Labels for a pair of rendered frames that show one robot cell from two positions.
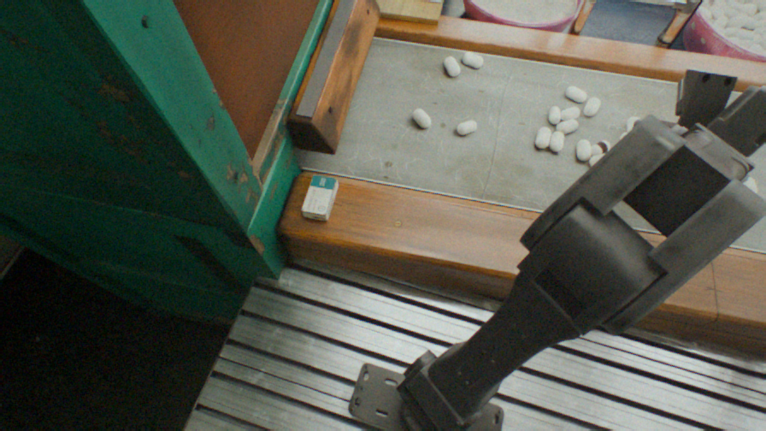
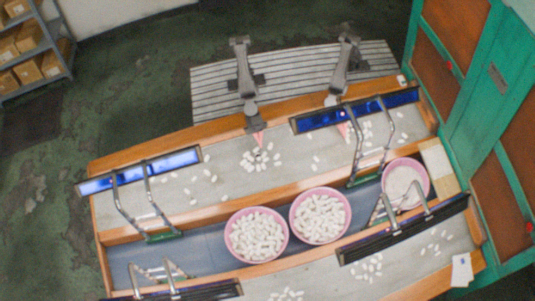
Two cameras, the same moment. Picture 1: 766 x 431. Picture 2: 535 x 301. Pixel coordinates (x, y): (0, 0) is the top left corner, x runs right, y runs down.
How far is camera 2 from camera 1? 2.02 m
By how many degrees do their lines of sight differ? 55
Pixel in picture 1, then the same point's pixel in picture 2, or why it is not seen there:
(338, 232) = (393, 77)
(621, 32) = (363, 205)
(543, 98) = (376, 140)
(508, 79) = not seen: hidden behind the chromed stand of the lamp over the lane
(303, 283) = not seen: hidden behind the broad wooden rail
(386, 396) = (362, 64)
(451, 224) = (374, 88)
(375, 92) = (415, 119)
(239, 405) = (384, 55)
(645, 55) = not seen: hidden behind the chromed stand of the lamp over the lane
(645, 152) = (354, 40)
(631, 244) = (349, 36)
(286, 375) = (381, 62)
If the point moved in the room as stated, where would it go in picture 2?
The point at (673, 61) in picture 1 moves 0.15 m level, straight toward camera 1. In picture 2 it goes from (346, 169) to (350, 140)
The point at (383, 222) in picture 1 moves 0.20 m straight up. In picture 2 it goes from (387, 82) to (391, 59)
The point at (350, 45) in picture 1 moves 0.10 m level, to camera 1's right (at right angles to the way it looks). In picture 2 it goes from (423, 106) to (411, 113)
